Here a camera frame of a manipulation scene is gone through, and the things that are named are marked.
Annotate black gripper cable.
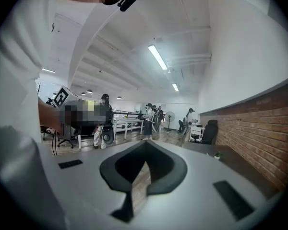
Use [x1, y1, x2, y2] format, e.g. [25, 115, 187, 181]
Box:
[51, 127, 59, 156]

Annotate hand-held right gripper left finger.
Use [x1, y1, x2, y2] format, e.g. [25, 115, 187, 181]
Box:
[99, 140, 147, 223]

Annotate standing fan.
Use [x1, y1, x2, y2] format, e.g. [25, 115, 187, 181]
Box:
[164, 111, 176, 132]

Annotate white ceiling pipes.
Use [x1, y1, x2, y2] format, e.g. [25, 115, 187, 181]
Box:
[167, 52, 212, 64]

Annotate black head-worn camera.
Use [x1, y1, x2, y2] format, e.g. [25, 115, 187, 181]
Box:
[117, 0, 140, 12]

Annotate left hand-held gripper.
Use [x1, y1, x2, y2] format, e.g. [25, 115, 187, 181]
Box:
[53, 85, 106, 140]

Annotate black office chair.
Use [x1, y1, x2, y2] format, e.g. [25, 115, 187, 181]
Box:
[200, 119, 219, 145]

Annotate white table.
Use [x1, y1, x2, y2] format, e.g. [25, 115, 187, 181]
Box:
[114, 117, 144, 140]

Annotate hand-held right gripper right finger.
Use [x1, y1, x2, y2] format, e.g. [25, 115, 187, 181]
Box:
[145, 140, 188, 196]

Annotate person's white shirt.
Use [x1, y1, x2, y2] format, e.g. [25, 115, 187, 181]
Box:
[0, 0, 64, 146]

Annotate person's left forearm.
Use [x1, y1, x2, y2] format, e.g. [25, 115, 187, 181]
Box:
[37, 97, 63, 134]

